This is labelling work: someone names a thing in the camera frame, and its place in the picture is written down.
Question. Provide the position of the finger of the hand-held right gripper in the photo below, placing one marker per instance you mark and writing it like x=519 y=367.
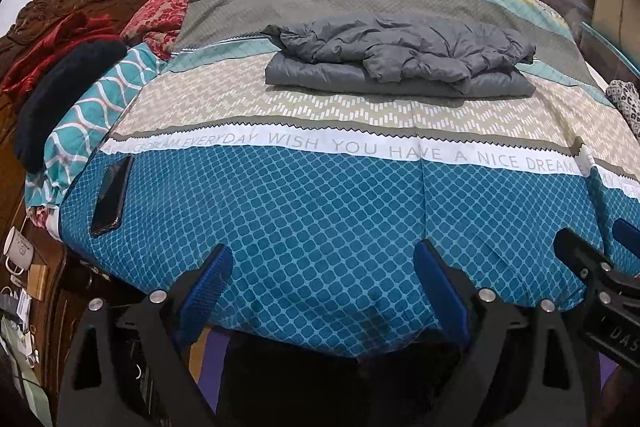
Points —
x=629 y=234
x=575 y=252

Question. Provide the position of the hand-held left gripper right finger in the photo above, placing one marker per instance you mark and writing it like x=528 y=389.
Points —
x=442 y=292

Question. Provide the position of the grey quilted jacket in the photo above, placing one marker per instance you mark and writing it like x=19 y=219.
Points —
x=400 y=57

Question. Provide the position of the blue and beige patterned quilt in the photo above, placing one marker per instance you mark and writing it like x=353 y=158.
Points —
x=325 y=232

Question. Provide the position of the red cloth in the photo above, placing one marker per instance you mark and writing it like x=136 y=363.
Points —
x=55 y=47

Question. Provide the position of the black and white patterned cloth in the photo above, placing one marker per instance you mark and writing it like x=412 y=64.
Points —
x=626 y=104

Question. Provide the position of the teal wavy striped pillow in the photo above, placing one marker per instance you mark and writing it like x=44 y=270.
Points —
x=85 y=122

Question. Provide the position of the black smartphone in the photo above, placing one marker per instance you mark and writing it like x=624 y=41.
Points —
x=111 y=197

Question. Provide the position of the red floral pillow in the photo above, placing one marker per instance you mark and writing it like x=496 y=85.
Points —
x=160 y=12

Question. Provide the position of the white mug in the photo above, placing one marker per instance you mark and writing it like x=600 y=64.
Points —
x=17 y=249

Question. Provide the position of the dark navy cloth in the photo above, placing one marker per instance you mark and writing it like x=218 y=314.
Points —
x=55 y=102

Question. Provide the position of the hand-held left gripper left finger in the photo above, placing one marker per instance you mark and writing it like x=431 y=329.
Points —
x=205 y=292

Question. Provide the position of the purple floor mat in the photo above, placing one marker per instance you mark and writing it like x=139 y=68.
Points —
x=210 y=367

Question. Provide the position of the small bamboo board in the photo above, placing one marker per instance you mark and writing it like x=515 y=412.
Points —
x=38 y=282

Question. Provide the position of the printed papers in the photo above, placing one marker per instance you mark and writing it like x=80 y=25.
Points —
x=22 y=307

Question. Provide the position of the wooden nightstand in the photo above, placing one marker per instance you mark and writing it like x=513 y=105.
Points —
x=65 y=287

